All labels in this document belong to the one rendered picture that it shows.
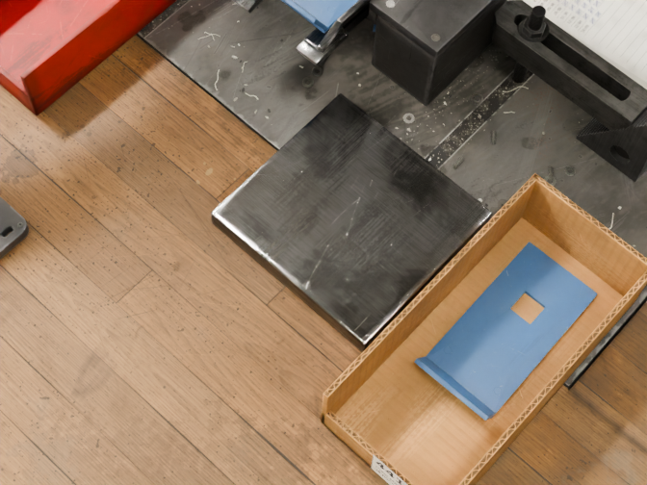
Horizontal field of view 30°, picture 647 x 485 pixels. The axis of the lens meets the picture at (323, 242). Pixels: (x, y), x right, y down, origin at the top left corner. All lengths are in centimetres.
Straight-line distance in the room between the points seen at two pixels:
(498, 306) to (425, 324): 6
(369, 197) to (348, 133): 6
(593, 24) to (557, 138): 10
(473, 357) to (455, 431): 6
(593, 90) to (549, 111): 8
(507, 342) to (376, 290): 11
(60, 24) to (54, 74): 8
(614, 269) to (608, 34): 22
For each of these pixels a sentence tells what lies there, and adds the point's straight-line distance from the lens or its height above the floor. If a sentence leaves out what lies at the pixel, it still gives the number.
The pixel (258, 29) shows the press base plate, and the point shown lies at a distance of 111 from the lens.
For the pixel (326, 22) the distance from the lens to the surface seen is 101.
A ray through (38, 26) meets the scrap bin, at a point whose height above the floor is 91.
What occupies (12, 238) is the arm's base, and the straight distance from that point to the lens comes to 102.
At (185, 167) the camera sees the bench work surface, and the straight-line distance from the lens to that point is 104.
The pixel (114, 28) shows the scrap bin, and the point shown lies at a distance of 108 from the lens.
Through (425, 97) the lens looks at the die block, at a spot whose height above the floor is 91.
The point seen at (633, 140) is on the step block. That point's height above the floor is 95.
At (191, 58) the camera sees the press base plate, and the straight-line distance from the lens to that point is 110.
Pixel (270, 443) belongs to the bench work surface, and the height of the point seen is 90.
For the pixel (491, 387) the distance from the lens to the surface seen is 96.
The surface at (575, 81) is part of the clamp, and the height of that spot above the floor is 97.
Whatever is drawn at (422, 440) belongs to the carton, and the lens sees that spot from 94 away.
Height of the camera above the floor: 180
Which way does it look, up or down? 64 degrees down
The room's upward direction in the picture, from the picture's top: 4 degrees clockwise
